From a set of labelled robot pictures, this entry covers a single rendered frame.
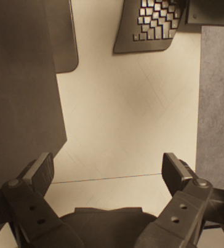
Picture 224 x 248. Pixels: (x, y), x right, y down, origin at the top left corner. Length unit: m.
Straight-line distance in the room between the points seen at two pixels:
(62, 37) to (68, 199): 0.52
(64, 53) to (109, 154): 0.32
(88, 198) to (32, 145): 0.46
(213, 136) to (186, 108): 1.01
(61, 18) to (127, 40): 0.18
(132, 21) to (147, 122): 0.28
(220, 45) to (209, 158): 0.84
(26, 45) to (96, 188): 0.50
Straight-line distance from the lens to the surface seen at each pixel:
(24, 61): 0.27
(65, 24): 0.54
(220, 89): 1.51
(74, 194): 0.68
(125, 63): 0.54
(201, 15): 0.55
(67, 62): 0.53
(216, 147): 1.64
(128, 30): 0.53
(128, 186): 0.66
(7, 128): 0.22
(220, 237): 1.90
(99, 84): 0.53
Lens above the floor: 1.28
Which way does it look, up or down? 73 degrees down
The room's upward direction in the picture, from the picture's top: 176 degrees clockwise
